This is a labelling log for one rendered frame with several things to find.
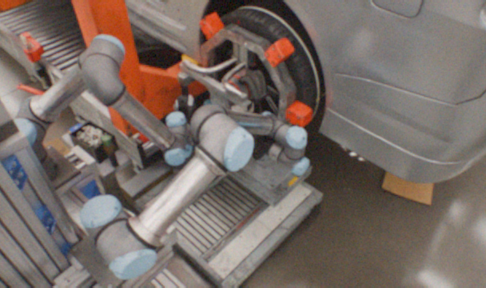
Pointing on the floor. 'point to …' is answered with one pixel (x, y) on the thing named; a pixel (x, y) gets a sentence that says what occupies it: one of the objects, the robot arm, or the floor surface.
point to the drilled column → (110, 186)
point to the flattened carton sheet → (408, 189)
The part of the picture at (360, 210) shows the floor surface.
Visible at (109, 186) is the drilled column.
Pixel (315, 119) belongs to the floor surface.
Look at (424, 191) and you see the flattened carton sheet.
